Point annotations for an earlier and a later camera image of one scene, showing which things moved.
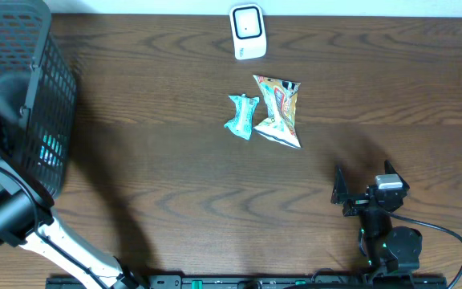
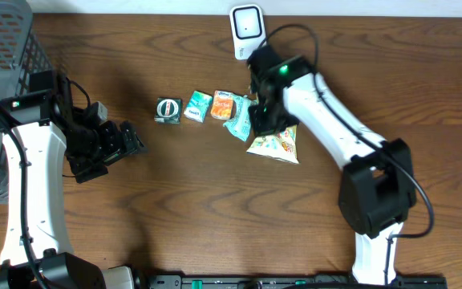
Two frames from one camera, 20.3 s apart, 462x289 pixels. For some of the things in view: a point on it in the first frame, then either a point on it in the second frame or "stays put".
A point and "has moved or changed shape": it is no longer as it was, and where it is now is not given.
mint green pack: x=242 y=123 stays put
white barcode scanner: x=249 y=31 stays put
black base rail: x=253 y=282 stays put
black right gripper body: x=356 y=205 to x=267 y=118
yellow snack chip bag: x=279 y=96 has moved or changed shape
